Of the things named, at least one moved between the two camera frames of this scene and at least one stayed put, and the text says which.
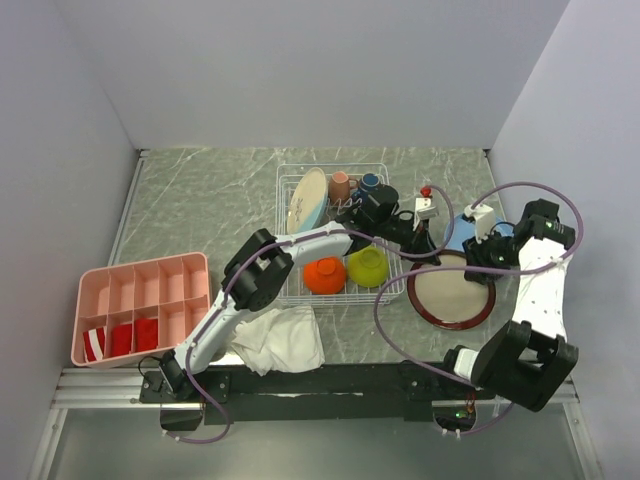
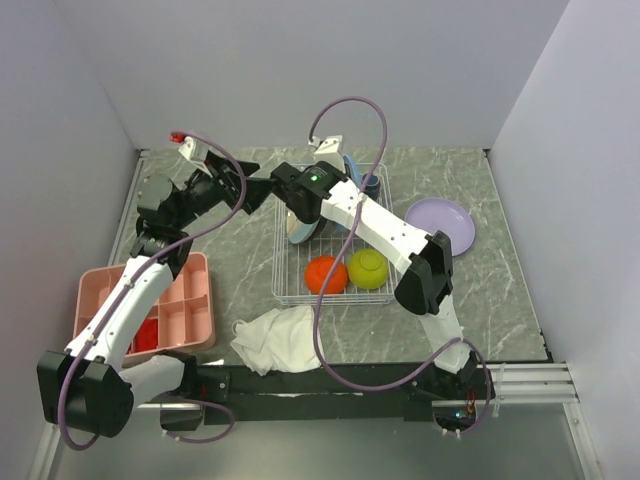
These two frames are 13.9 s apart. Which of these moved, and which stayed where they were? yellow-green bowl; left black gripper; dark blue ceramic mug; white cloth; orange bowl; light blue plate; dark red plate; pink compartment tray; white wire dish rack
Moved: dark red plate; left black gripper; light blue plate
Stayed: white cloth; white wire dish rack; orange bowl; dark blue ceramic mug; pink compartment tray; yellow-green bowl
